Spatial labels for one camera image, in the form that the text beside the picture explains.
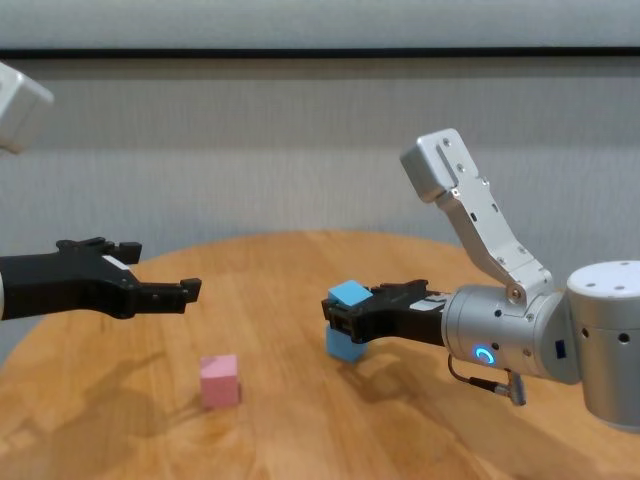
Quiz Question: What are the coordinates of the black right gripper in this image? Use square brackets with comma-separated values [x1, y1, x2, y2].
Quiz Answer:
[321, 278, 452, 350]

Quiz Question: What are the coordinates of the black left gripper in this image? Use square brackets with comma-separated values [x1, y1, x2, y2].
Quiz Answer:
[0, 237, 203, 321]

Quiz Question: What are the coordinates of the blue wooden cube block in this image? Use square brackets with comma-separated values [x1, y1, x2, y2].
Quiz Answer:
[325, 324, 370, 364]
[327, 280, 375, 309]

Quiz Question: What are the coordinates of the pink wooden cube block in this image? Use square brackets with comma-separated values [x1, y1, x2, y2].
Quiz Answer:
[199, 354, 241, 409]

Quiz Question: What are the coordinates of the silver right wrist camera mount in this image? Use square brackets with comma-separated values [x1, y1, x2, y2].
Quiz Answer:
[399, 128, 555, 305]

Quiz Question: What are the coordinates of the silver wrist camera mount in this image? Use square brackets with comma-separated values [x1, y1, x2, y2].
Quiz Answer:
[0, 60, 55, 155]
[399, 128, 555, 305]

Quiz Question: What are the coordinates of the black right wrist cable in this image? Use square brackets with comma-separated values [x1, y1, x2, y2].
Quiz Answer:
[447, 354, 529, 408]

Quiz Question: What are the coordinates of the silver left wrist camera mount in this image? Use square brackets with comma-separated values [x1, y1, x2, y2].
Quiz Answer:
[0, 60, 55, 155]

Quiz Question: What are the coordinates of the black wall trim strip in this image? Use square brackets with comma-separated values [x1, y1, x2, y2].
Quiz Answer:
[0, 46, 640, 62]

